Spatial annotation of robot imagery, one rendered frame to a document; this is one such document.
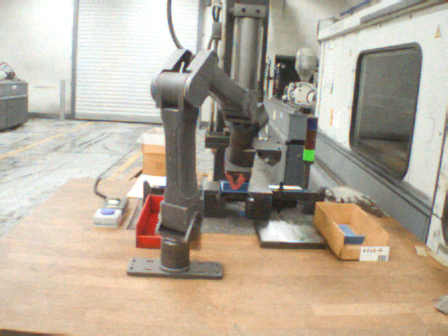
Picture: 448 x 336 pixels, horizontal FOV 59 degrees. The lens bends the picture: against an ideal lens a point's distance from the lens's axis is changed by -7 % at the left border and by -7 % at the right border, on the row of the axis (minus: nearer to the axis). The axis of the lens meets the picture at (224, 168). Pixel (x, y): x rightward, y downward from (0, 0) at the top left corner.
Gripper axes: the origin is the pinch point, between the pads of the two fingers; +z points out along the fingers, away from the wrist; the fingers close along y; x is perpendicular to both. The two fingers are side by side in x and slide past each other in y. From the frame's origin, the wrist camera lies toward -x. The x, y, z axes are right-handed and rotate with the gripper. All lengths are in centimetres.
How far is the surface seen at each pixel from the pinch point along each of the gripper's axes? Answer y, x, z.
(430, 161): 14, -64, -3
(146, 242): -21.1, 21.7, 1.4
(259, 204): 2.2, -8.1, 8.3
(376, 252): -23.8, -33.6, -1.2
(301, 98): 347, -107, 150
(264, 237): -16.0, -7.2, 3.0
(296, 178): 247, -93, 191
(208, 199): 2.5, 6.8, 7.6
